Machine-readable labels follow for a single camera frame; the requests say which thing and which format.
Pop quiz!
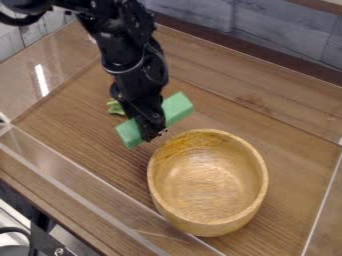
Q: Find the red plush strawberry toy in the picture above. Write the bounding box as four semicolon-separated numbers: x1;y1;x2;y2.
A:
107;99;125;116

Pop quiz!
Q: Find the black stand base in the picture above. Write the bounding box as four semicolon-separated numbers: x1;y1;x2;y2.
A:
0;224;73;256

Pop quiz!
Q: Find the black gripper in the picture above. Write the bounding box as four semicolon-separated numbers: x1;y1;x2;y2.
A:
108;63;170;143

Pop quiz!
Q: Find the brown wooden bowl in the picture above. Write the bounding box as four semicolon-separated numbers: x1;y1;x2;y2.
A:
147;129;268;237

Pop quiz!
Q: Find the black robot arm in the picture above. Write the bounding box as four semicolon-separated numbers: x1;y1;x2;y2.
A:
0;0;168;141

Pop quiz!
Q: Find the green rectangular block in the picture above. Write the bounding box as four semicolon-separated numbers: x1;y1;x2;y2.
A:
115;92;194;149

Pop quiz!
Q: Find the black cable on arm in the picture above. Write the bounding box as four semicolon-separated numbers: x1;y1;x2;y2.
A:
142;43;171;88

